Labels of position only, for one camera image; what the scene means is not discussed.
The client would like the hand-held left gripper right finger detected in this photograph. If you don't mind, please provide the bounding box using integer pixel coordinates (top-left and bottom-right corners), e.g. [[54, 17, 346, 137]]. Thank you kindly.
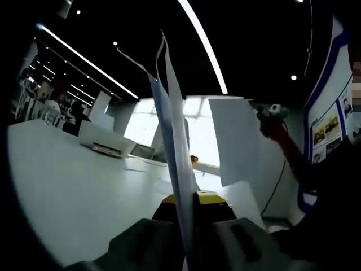
[[192, 191, 311, 271]]

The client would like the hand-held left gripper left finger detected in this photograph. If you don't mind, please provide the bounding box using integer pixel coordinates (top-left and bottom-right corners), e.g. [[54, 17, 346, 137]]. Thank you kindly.
[[66, 194, 187, 271]]

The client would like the single printing paper sheet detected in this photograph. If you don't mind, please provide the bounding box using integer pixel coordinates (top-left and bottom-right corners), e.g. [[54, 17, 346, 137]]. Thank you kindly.
[[208, 98, 265, 187]]

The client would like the gathered printing paper bundle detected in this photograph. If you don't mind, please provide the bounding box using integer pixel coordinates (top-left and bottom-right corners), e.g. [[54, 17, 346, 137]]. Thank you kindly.
[[117, 29, 203, 271]]

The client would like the long curved ceiling light strip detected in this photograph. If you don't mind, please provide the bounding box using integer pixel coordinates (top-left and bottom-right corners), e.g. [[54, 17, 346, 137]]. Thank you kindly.
[[177, 0, 228, 95]]

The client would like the grey mesh office chair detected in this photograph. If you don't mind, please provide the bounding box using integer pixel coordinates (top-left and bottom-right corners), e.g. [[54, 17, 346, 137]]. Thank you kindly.
[[131, 142, 156, 159]]

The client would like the white table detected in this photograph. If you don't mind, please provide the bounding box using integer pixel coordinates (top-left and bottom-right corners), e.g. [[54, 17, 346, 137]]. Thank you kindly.
[[7, 118, 267, 268]]

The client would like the white printer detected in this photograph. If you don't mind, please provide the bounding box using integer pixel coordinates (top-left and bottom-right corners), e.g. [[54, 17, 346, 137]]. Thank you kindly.
[[78, 120, 137, 156]]

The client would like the person in dark clothing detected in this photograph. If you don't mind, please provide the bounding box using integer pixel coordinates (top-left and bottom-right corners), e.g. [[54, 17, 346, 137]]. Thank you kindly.
[[270, 135, 361, 271]]

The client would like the clear glass cup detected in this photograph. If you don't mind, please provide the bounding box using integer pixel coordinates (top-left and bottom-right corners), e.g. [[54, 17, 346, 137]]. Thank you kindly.
[[43, 108, 58, 126]]

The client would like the thin ceiling light strip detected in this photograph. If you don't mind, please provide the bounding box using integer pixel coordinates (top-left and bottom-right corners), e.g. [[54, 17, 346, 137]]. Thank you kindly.
[[36, 24, 139, 99]]

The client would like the black cable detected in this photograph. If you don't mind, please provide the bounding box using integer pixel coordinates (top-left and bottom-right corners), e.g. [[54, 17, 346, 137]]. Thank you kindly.
[[259, 159, 288, 218]]

